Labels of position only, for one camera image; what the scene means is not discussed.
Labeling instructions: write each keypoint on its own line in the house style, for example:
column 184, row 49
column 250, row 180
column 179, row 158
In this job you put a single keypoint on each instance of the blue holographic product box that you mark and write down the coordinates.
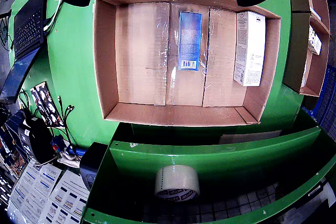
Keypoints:
column 189, row 37

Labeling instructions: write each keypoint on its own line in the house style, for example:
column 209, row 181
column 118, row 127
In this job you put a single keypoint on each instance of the green metal shelf frame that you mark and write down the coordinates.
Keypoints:
column 210, row 155

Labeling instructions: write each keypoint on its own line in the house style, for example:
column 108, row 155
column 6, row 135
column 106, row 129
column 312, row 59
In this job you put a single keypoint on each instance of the printed picture sheet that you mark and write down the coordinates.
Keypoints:
column 47, row 103

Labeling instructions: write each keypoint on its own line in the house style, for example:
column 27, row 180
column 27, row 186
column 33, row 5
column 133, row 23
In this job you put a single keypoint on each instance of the clear packing tape roll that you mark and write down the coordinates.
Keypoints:
column 176, row 182

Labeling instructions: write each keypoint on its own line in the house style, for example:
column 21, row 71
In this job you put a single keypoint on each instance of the white crumpled cloth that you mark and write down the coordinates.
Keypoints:
column 69, row 158

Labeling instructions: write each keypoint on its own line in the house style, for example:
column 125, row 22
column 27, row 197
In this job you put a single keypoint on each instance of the blue curved panel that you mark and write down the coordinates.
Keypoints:
column 15, row 77

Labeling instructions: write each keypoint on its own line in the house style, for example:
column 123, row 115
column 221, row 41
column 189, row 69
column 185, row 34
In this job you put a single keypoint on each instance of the shallow cardboard tray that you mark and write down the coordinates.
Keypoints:
column 141, row 64

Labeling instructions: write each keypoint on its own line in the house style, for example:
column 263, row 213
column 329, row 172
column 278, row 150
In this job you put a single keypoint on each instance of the black desktop device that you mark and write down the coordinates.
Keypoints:
column 36, row 140

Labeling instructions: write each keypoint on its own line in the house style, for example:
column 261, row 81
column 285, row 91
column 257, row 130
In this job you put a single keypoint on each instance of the black laptop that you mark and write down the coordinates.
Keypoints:
column 29, row 30

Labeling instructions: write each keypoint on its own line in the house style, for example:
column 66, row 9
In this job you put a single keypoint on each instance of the printed paper sheet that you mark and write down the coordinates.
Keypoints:
column 65, row 200
column 31, row 190

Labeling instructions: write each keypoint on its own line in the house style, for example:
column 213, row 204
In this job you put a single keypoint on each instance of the cow print hand cream box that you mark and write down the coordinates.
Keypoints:
column 315, row 41

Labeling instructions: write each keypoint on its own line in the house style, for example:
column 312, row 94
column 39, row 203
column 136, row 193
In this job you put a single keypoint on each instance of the long white product box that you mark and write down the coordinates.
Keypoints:
column 249, row 51

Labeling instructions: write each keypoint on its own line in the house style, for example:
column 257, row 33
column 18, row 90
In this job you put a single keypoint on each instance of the dark grey device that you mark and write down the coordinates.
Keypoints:
column 90, row 166

